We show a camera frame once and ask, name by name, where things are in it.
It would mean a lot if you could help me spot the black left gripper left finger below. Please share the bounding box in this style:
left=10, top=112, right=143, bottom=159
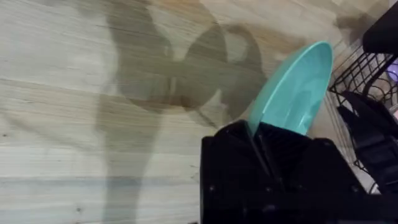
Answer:
left=200, top=119, right=282, bottom=200

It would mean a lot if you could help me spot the purple cup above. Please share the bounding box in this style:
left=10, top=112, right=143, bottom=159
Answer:
left=387, top=58, right=398, bottom=82

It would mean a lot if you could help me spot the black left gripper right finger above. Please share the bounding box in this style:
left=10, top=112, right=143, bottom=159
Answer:
left=258, top=122, right=366, bottom=200

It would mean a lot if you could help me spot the black wire dish rack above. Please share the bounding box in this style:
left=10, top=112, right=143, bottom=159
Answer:
left=326, top=46, right=398, bottom=194

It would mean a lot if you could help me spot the teal plate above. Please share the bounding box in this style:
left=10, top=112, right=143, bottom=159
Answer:
left=247, top=40, right=335, bottom=137

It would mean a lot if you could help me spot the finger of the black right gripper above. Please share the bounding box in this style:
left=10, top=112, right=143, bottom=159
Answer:
left=341, top=90, right=398, bottom=138
left=336, top=105, right=398, bottom=194

